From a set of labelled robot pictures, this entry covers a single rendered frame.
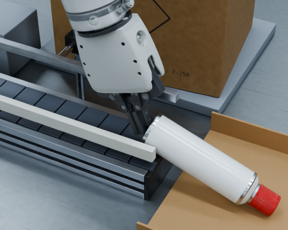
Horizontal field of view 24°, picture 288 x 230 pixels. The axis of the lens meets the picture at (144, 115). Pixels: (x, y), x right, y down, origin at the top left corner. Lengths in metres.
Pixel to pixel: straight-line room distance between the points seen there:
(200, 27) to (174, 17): 0.04
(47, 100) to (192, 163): 0.27
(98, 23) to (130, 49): 0.05
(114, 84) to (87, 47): 0.06
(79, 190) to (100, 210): 0.05
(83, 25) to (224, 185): 0.29
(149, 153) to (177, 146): 0.04
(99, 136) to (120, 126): 0.07
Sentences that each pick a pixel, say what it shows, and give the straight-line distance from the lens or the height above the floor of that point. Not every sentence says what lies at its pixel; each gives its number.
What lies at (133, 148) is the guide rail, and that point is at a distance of 0.92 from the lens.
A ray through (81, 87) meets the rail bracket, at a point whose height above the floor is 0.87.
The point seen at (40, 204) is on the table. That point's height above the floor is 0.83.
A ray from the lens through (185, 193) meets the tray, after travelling 0.97.
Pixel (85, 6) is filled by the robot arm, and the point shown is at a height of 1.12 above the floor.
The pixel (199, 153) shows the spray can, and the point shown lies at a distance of 0.91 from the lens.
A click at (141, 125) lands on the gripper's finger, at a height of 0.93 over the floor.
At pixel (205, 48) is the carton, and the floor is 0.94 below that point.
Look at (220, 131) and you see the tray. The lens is 1.06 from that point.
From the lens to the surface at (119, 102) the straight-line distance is 0.92.
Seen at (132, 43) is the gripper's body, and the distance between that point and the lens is 0.85.
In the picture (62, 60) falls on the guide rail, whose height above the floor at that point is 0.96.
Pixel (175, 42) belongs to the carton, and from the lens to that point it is 1.07.
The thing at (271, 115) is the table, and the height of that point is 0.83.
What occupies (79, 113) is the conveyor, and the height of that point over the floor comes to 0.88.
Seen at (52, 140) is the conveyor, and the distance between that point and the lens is 0.99.
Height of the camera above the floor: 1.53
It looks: 39 degrees down
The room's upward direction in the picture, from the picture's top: straight up
